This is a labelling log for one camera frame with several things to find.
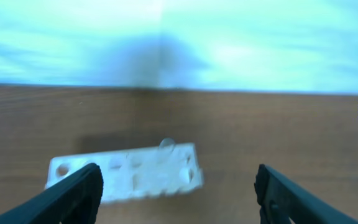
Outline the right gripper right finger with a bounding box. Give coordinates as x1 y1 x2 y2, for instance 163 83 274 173
254 164 358 224

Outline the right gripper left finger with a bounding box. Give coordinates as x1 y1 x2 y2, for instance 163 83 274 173
0 162 104 224

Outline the white test tube rack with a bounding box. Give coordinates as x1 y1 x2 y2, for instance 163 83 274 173
44 141 204 205

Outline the clear test tube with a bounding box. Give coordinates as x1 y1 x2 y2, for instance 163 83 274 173
157 138 177 162

